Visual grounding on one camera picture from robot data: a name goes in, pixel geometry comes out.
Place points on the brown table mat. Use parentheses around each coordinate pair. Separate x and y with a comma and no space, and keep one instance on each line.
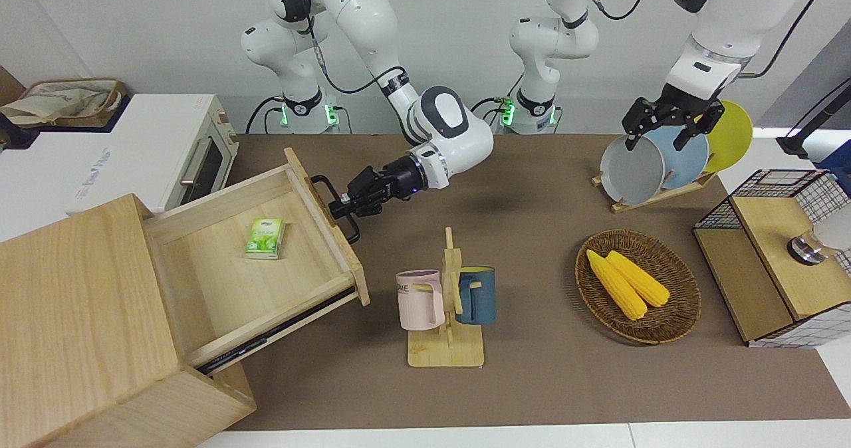
(532,381)

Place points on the light blue plate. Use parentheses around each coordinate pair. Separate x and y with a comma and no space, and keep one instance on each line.
(685,159)

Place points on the green tissue pack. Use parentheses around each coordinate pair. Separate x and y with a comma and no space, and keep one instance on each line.
(264,238)

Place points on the beige canvas bag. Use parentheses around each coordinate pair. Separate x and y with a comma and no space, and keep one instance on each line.
(60,102)

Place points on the pink mug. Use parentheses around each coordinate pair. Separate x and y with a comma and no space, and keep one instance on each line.
(419,302)

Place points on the brown wicker basket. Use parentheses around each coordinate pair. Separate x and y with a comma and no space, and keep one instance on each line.
(671,315)

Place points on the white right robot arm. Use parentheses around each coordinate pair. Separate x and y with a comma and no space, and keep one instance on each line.
(452,135)

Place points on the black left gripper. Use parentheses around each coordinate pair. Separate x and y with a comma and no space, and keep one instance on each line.
(681,106)

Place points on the grey plate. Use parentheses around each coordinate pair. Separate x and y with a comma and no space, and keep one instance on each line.
(631,172)

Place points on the yellow corn cob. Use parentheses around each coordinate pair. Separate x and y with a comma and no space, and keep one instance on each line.
(641,280)
(618,288)

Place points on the yellow plate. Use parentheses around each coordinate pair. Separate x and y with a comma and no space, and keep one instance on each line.
(731,139)

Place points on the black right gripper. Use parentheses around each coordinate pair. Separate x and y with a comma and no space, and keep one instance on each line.
(395,182)

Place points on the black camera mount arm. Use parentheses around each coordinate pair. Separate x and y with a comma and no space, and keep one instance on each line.
(814,119)

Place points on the light wooden drawer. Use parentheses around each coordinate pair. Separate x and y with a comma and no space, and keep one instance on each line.
(226,288)

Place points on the wooden plate rack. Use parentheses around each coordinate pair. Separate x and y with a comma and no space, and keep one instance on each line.
(671,194)

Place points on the light wooden drawer cabinet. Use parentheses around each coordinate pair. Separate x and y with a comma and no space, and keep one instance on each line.
(80,315)

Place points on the dark blue mug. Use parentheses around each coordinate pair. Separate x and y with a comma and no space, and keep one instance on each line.
(480,295)

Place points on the wooden mug tree stand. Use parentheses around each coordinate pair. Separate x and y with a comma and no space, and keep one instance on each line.
(447,351)

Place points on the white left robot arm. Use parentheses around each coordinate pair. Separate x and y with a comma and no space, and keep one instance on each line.
(725,22)

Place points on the white toaster oven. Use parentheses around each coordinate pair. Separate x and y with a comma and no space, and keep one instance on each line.
(120,155)

